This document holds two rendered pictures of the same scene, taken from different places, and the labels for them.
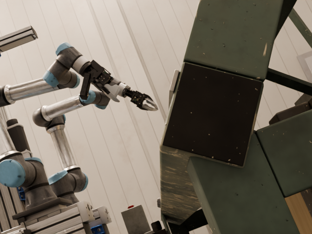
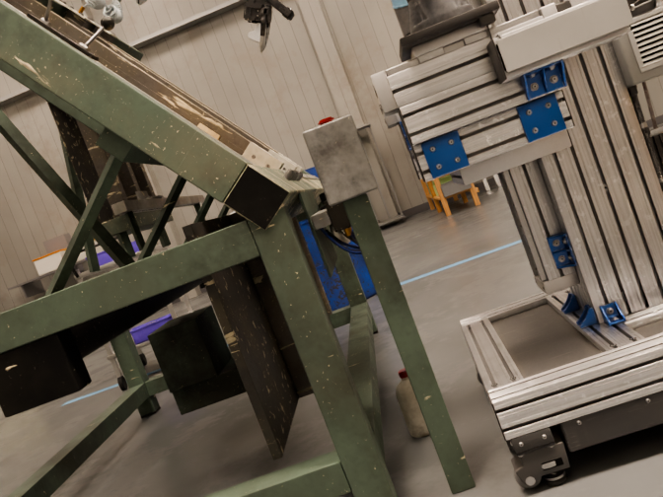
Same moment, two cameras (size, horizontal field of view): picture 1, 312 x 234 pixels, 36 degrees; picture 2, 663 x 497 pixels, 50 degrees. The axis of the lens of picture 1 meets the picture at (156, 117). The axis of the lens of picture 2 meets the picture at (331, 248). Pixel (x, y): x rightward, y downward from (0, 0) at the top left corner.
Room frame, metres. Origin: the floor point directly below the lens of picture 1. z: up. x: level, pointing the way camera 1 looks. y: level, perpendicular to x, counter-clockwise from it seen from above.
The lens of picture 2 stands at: (4.38, 0.47, 0.77)
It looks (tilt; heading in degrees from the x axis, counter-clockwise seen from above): 4 degrees down; 189
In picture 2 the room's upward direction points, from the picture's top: 21 degrees counter-clockwise
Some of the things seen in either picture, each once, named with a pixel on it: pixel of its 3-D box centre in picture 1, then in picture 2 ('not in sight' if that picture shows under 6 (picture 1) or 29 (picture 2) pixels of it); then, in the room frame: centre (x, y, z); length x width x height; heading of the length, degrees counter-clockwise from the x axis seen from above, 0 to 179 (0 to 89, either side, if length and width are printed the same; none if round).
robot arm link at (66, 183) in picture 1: (60, 183); not in sight; (2.69, 0.64, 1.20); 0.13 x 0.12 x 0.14; 156
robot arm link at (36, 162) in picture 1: (31, 173); (414, 8); (2.18, 0.63, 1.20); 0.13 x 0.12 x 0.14; 168
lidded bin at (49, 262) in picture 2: not in sight; (54, 261); (-6.52, -5.56, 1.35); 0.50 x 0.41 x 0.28; 91
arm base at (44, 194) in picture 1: (39, 197); not in sight; (2.19, 0.63, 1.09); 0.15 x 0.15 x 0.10
